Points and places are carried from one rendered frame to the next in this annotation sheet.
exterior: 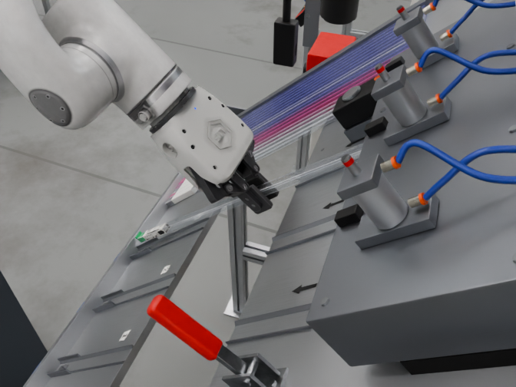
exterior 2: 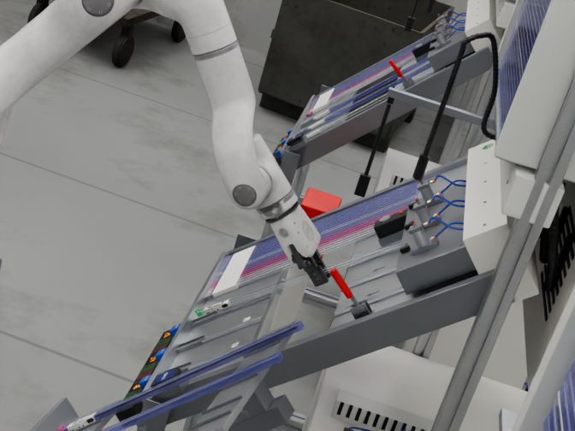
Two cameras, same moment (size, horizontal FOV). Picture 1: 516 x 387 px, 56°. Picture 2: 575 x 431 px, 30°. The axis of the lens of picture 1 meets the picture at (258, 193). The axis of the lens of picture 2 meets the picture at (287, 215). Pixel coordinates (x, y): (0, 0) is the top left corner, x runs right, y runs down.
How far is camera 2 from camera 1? 1.63 m
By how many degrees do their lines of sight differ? 24
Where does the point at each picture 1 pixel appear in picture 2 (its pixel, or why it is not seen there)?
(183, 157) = (291, 238)
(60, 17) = not seen: hidden behind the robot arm
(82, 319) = (172, 354)
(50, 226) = not seen: outside the picture
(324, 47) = (315, 201)
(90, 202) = not seen: outside the picture
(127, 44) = (275, 171)
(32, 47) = (251, 164)
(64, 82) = (259, 184)
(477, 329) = (449, 268)
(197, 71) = (82, 212)
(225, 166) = (311, 248)
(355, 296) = (413, 262)
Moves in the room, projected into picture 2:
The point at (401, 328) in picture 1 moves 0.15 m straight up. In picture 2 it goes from (428, 271) to (456, 194)
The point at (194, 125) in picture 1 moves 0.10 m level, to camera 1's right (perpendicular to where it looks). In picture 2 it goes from (298, 221) to (345, 230)
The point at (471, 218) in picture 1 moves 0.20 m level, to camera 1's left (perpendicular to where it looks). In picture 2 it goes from (448, 242) to (340, 222)
